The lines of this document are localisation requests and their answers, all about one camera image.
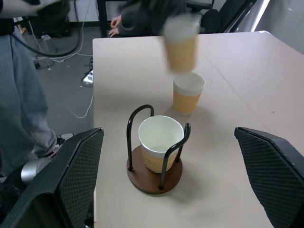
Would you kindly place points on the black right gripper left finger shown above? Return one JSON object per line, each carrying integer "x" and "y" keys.
{"x": 71, "y": 180}

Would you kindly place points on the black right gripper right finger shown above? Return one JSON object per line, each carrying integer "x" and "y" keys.
{"x": 273, "y": 175}

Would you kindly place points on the orange ribbed paper cup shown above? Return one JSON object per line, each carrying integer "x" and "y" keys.
{"x": 185, "y": 102}
{"x": 181, "y": 52}
{"x": 161, "y": 133}

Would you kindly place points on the seated person's hand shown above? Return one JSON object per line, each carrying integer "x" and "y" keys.
{"x": 114, "y": 32}
{"x": 116, "y": 21}

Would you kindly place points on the person in grey jeans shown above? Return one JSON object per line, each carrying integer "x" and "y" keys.
{"x": 19, "y": 95}

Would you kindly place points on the white power strip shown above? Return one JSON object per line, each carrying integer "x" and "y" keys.
{"x": 88, "y": 78}

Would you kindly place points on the black table leg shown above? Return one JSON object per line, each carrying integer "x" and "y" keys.
{"x": 103, "y": 19}

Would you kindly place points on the black office chair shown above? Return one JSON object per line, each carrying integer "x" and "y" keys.
{"x": 213, "y": 19}

